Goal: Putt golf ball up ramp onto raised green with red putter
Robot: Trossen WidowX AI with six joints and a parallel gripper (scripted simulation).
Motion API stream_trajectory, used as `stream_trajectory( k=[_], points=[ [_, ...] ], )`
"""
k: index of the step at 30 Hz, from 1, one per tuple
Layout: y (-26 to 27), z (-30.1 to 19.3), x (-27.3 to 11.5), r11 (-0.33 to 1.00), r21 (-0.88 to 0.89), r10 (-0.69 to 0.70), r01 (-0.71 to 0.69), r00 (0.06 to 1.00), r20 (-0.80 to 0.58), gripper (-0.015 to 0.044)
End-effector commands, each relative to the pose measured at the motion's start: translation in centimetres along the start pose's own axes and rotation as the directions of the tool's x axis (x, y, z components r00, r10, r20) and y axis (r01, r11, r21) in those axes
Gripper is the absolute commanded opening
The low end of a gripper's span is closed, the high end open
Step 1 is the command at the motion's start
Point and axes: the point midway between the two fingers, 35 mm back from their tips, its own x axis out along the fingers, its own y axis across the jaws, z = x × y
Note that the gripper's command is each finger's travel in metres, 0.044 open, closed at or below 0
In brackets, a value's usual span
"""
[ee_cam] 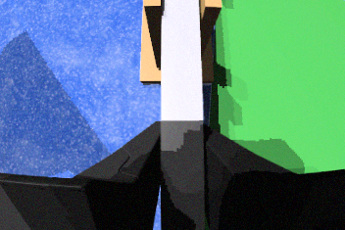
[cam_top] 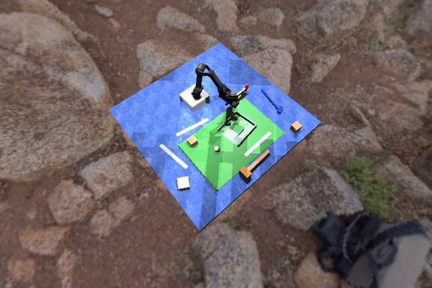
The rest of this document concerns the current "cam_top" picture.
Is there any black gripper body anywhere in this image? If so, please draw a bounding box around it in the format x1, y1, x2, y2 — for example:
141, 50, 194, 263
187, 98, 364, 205
225, 100, 239, 108

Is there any green putting mat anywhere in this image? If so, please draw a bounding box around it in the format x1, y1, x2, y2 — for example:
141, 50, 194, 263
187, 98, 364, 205
180, 98, 284, 190

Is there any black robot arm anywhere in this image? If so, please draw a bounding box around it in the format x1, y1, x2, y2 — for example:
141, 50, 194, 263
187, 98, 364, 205
191, 63, 238, 102

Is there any brown cube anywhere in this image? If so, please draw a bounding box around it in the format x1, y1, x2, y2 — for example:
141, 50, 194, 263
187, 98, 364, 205
290, 121, 302, 133
187, 135, 198, 147

